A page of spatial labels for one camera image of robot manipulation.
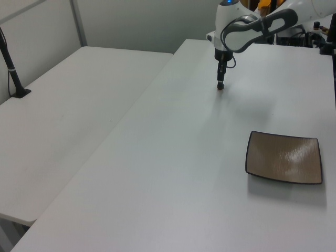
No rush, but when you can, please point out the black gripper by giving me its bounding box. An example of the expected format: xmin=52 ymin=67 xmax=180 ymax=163
xmin=214 ymin=48 xmax=233 ymax=88

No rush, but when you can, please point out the brown square ceramic plate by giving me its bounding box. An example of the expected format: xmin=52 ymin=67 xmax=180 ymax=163
xmin=244 ymin=130 xmax=323 ymax=185

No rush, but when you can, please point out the yellow orange object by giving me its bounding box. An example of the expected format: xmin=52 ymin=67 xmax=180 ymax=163
xmin=258 ymin=0 xmax=272 ymax=15

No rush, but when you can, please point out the black electronics box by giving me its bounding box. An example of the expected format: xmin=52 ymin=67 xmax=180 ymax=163
xmin=275 ymin=25 xmax=325 ymax=49

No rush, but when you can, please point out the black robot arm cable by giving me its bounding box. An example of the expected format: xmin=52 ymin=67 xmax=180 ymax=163
xmin=219 ymin=15 xmax=266 ymax=70

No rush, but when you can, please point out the black camera stand with white tie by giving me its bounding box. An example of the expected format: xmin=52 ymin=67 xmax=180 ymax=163
xmin=0 ymin=26 xmax=32 ymax=99

